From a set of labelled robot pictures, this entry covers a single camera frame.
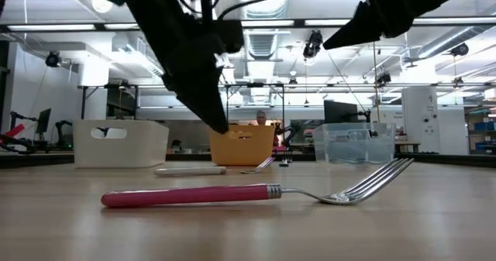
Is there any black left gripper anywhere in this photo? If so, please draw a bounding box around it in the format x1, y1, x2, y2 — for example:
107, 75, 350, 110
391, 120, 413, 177
127, 1, 246, 136

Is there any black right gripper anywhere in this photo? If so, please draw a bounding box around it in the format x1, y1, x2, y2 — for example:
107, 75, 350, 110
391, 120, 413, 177
323, 0, 481, 51

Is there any white handled fork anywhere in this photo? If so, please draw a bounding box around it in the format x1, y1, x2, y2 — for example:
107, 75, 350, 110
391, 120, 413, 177
153, 156, 277, 177

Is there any white plastic bin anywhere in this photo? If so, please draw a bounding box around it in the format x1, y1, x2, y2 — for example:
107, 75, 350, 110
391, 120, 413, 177
73, 119, 171, 169

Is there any yellow plastic bin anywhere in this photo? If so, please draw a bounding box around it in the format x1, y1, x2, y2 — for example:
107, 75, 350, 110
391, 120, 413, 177
210, 124, 276, 167

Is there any black light bar beam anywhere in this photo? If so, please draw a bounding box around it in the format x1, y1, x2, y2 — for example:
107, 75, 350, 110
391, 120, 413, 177
0, 17, 496, 33

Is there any black computer monitor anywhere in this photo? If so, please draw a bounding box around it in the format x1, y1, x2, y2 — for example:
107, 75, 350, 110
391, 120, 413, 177
323, 99, 371, 125
36, 108, 53, 136

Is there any white pillar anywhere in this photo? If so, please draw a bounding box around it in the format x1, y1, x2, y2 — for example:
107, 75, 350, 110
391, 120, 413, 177
401, 86, 441, 154

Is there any clear plastic bin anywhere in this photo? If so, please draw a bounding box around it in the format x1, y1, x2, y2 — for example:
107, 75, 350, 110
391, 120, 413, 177
312, 122, 397, 165

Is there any shelf with blue bins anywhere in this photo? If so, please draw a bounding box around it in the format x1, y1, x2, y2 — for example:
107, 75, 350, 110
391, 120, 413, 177
463, 105, 496, 156

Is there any black bench equipment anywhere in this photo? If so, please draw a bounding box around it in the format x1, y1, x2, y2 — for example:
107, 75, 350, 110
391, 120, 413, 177
0, 119, 74, 156

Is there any red padded bar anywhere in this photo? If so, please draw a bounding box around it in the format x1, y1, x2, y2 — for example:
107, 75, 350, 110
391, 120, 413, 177
0, 123, 24, 140

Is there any black metal workbench frame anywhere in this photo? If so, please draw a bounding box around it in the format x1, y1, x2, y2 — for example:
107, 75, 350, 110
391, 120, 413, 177
79, 82, 288, 126

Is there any silver ventilation duct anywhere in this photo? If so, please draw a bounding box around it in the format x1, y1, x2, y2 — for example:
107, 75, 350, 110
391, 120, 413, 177
236, 0, 291, 60

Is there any red handled fork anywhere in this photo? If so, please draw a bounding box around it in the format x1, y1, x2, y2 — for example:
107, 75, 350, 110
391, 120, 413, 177
100, 158, 415, 210

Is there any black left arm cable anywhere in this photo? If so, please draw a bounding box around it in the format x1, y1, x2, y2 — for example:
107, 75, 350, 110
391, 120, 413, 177
174, 0, 290, 22

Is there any black aluminium table frame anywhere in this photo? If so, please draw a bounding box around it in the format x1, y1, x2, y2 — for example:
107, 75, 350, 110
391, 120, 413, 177
0, 152, 496, 165

